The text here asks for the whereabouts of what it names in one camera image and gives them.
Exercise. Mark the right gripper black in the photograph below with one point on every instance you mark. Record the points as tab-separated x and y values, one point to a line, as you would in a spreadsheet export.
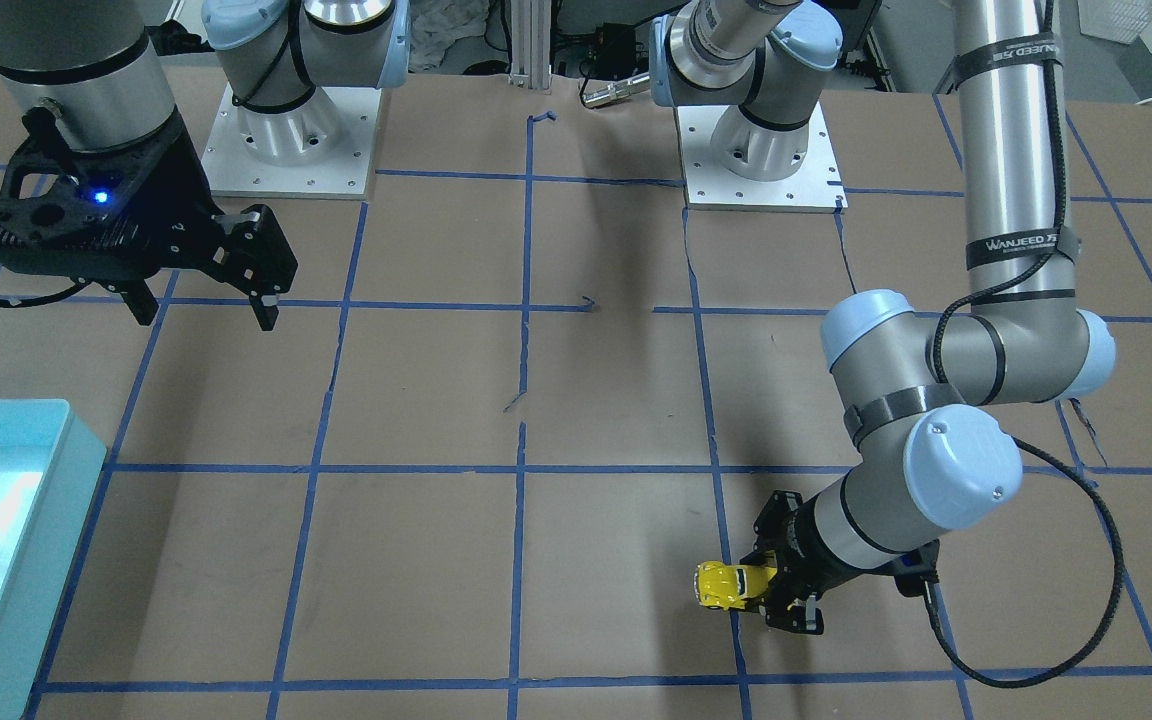
188	198

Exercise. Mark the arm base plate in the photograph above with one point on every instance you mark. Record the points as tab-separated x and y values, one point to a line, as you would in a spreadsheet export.
732	165
323	150

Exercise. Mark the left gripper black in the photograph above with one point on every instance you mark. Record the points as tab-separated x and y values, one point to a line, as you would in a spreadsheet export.
804	564

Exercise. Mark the teal plastic storage bin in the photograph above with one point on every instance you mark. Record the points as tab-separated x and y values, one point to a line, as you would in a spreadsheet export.
50	462

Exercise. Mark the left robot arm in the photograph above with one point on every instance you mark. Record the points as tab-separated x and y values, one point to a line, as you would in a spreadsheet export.
916	390

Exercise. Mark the yellow beetle toy car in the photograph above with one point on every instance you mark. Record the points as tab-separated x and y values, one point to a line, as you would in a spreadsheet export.
732	587

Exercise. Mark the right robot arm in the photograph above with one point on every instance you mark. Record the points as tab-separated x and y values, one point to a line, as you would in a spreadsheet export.
99	67

